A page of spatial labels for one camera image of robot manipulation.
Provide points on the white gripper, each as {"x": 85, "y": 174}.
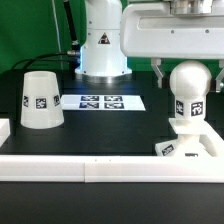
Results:
{"x": 157, "y": 30}

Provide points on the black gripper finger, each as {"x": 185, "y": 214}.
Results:
{"x": 220, "y": 77}

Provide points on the white lamp bulb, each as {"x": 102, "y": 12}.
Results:
{"x": 190, "y": 83}

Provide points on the white lamp base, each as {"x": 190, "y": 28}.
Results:
{"x": 187, "y": 143}

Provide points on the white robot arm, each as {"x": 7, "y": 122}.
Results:
{"x": 102, "y": 59}

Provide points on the white lamp shade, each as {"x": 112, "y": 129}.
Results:
{"x": 41, "y": 107}

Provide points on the white marker sheet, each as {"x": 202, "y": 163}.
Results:
{"x": 102, "y": 102}

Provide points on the white right fence rail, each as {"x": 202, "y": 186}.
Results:
{"x": 212, "y": 142}

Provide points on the white fence rail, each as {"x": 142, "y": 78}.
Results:
{"x": 4, "y": 130}
{"x": 89, "y": 169}
{"x": 212, "y": 142}

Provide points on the white front fence rail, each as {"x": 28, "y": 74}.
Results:
{"x": 89, "y": 169}

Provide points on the white left fence rail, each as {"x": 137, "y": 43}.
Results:
{"x": 4, "y": 130}

